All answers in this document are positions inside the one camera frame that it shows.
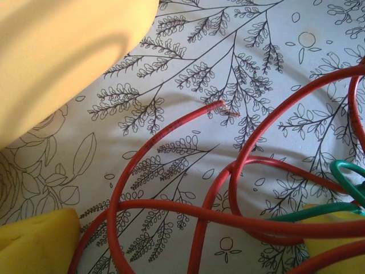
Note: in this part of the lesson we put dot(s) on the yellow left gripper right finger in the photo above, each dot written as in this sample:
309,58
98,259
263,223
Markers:
333,257

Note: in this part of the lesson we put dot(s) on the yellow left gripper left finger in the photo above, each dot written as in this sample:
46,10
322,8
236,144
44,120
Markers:
34,245

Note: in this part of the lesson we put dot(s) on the floral patterned tablecloth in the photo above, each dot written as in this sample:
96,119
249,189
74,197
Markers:
228,57

